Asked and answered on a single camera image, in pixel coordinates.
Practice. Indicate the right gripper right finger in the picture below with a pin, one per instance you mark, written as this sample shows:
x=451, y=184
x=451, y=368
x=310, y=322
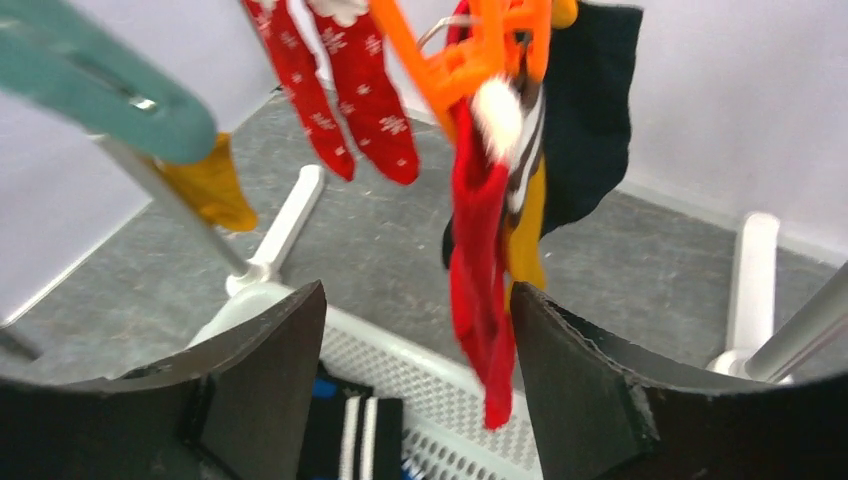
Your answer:
x=602, y=407

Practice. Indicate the mustard yellow striped sock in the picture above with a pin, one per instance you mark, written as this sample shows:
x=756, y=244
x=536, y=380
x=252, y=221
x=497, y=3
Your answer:
x=526, y=194

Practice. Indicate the black sock white stripes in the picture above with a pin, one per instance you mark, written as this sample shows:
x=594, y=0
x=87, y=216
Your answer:
x=353, y=438

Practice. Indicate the white plastic perforated basket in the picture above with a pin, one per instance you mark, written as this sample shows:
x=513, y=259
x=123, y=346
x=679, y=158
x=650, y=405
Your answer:
x=443, y=403

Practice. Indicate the red snowflake christmas sock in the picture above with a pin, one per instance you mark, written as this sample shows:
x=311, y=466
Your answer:
x=296, y=67

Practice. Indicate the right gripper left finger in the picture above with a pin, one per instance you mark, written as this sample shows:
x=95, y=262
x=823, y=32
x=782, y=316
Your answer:
x=234, y=406

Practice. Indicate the teal clothes peg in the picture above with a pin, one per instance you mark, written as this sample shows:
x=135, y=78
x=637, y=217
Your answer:
x=57, y=57

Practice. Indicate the black ankle sock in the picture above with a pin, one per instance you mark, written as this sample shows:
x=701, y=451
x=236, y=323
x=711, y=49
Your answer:
x=587, y=127

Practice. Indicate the orange clothes peg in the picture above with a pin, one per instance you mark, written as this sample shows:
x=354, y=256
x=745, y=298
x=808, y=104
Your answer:
x=508, y=37

